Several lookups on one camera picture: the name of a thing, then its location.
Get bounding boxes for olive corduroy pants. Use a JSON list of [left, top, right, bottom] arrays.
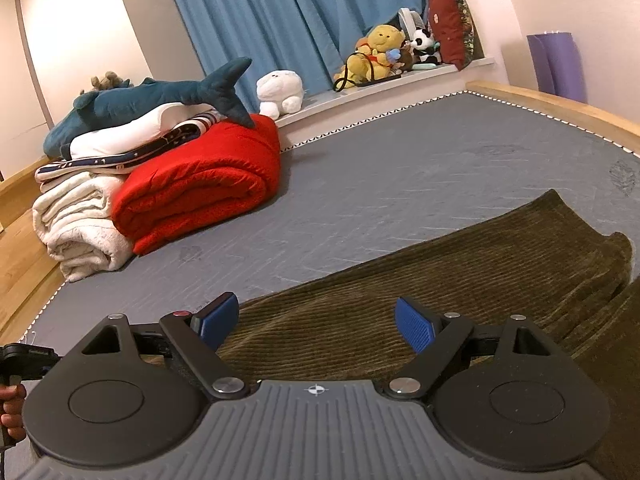
[[219, 191, 639, 479]]

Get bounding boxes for person's left hand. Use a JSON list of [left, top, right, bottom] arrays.
[[0, 384, 27, 442]]

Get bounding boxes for cream folded blanket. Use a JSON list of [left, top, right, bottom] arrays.
[[32, 171, 132, 282]]

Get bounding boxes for red folded quilt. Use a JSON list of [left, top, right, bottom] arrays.
[[111, 114, 281, 256]]

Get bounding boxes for white pillow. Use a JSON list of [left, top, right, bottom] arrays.
[[64, 102, 226, 159]]

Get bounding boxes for blue shark plush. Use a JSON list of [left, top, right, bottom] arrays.
[[42, 58, 254, 159]]

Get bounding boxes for white plush toy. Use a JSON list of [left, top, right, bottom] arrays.
[[256, 70, 305, 120]]

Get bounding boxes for small brown plush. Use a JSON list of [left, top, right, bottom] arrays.
[[90, 70, 131, 91]]

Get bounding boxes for panda plush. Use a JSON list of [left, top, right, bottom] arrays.
[[410, 28, 442, 66]]

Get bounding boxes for yellow bear plush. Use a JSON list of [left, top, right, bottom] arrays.
[[333, 24, 405, 92]]

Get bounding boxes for purple rolled yoga mat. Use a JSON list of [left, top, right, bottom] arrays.
[[527, 32, 587, 103]]

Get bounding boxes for dark red cushion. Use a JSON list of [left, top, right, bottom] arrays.
[[428, 0, 475, 70]]

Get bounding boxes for blue curtain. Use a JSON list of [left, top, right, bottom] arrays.
[[175, 0, 426, 110]]

